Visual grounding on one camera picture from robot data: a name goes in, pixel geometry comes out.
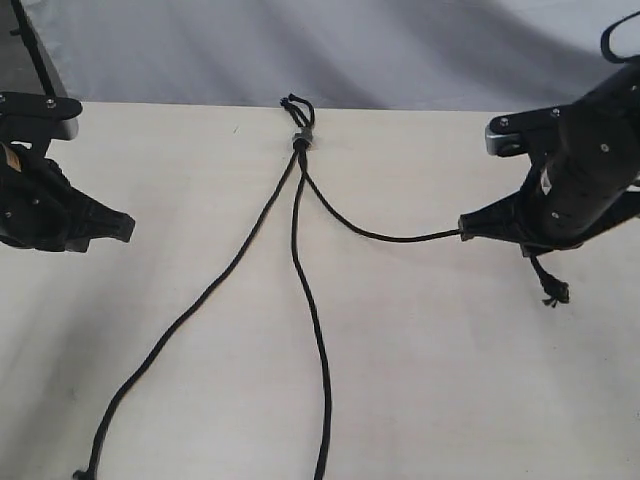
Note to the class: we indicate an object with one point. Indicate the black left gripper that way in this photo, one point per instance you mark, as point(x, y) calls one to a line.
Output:
point(41, 210)

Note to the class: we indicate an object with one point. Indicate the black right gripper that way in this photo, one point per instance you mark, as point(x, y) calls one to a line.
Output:
point(582, 189)

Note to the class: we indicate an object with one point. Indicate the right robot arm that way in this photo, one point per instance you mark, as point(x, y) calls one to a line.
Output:
point(617, 94)

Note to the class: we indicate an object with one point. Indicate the black metal stand pole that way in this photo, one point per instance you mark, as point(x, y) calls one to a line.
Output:
point(25, 31)

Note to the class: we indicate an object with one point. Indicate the grey backdrop cloth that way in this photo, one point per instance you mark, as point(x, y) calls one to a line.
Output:
point(419, 55)

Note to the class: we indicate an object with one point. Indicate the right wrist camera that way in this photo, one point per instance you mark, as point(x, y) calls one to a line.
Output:
point(528, 132)

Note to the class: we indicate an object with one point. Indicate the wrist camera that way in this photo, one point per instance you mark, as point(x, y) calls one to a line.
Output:
point(528, 132)
point(28, 117)

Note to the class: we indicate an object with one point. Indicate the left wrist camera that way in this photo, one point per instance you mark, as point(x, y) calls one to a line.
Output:
point(28, 117)

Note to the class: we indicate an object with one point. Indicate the black plastic cable clamp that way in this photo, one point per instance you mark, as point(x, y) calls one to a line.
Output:
point(302, 140)

